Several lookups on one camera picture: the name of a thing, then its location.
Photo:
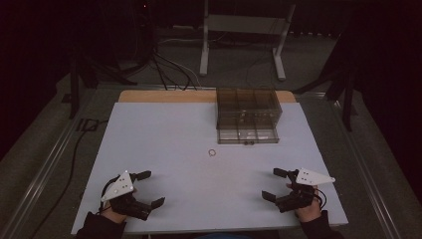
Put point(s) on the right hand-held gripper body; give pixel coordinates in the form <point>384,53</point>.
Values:
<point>310,177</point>

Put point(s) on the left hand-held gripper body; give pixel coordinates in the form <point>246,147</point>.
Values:
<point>123,186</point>

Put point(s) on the transparent brown drawer box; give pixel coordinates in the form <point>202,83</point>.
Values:
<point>247,113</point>

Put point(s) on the person's left hand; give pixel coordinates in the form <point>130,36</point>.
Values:
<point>114,216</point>

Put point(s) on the person's right hand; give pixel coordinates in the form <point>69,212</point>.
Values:
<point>308,213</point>

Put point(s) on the black tripod stand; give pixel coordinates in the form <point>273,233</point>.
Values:
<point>81,73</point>
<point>345,86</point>

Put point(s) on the white metal stand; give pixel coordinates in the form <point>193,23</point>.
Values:
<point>244,25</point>

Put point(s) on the metal floor rail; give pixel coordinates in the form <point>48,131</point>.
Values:
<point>36,181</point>
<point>361,166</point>

